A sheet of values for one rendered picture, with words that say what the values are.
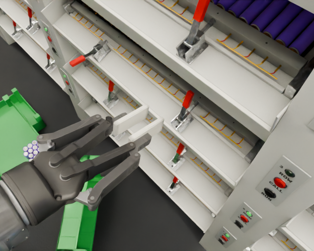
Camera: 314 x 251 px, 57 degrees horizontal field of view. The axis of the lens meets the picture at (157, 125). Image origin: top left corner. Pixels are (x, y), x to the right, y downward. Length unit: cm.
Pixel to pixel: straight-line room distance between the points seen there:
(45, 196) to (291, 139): 29
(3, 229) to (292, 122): 33
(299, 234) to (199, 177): 28
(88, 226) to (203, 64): 80
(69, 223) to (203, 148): 48
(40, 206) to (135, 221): 73
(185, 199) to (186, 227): 17
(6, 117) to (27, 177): 91
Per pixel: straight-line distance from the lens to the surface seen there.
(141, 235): 106
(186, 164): 75
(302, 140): 36
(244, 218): 61
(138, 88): 64
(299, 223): 56
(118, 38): 70
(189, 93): 53
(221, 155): 56
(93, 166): 40
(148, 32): 47
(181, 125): 57
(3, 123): 127
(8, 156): 123
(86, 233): 108
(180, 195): 93
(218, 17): 44
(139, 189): 111
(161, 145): 78
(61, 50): 90
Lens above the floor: 104
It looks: 58 degrees down
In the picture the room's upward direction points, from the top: straight up
